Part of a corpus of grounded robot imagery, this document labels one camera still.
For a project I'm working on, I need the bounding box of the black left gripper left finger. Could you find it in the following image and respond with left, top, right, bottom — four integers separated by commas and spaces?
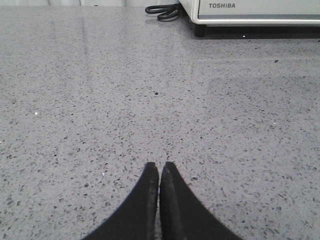
84, 162, 159, 240

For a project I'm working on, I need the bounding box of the white Toshiba toaster oven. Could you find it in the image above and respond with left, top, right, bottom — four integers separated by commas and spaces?
179, 0, 320, 37

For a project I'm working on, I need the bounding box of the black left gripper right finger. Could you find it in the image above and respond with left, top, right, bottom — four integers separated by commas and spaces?
159, 162, 240, 240

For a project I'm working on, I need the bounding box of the black power cable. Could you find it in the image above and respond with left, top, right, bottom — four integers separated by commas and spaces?
144, 3, 181, 22

